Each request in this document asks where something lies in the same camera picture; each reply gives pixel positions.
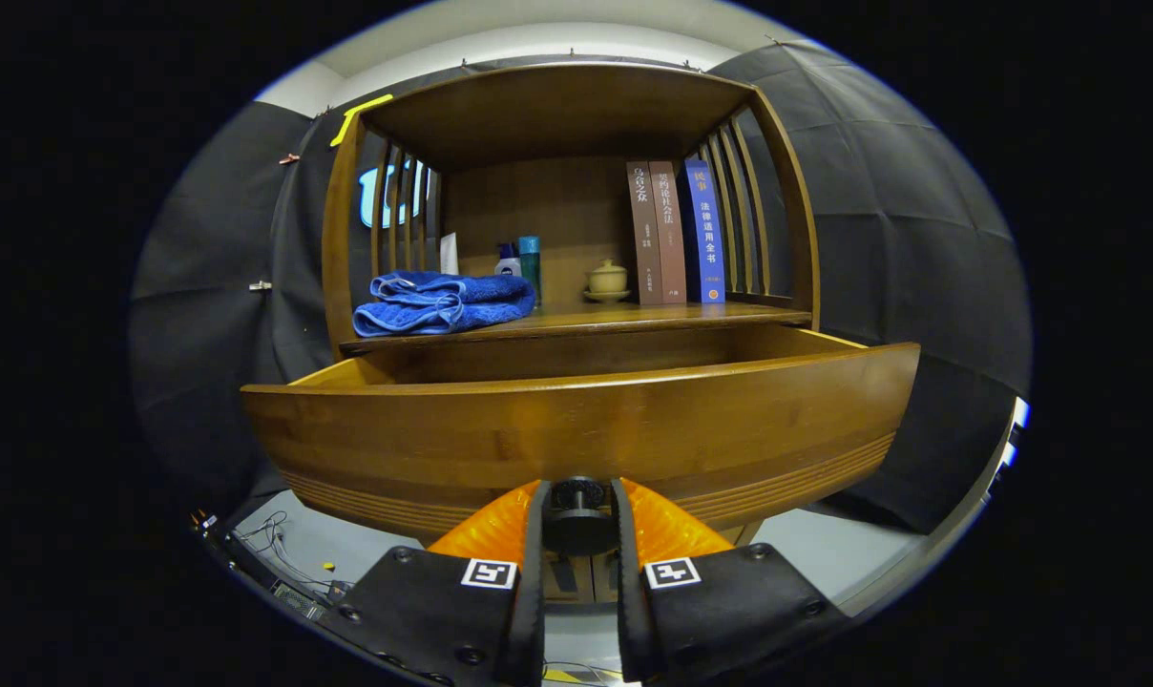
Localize blue book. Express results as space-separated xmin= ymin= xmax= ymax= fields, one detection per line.
xmin=680 ymin=157 xmax=727 ymax=304

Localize wooden countertop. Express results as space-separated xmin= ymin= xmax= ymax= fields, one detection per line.
xmin=340 ymin=302 xmax=814 ymax=356

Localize thin grey floor cables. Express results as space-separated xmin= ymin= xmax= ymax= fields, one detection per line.
xmin=233 ymin=510 xmax=353 ymax=597

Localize wooden cabinet door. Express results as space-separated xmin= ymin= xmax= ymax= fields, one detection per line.
xmin=544 ymin=553 xmax=582 ymax=605
xmin=581 ymin=553 xmax=619 ymax=605

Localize teal bottle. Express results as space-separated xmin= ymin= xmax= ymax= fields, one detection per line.
xmin=519 ymin=236 xmax=543 ymax=306

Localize dark brown book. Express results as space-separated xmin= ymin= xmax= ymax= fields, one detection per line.
xmin=626 ymin=160 xmax=664 ymax=306

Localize beige lidded teacup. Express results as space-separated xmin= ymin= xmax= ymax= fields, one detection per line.
xmin=583 ymin=259 xmax=632 ymax=303

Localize black drawer knob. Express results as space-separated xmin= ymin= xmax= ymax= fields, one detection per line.
xmin=542 ymin=477 xmax=621 ymax=557

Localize blue towel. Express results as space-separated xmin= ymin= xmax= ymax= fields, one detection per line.
xmin=352 ymin=271 xmax=537 ymax=338

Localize wooden drawer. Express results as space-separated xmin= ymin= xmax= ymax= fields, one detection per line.
xmin=241 ymin=324 xmax=921 ymax=547

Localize reddish brown book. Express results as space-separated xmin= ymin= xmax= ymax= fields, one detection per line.
xmin=649 ymin=160 xmax=688 ymax=305

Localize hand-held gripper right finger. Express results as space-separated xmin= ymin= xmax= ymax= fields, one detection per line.
xmin=611 ymin=477 xmax=849 ymax=684

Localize wooden cabinet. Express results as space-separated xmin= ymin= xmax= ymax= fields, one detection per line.
xmin=321 ymin=62 xmax=821 ymax=607

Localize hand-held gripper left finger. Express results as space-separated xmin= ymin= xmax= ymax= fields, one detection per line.
xmin=324 ymin=479 xmax=551 ymax=687

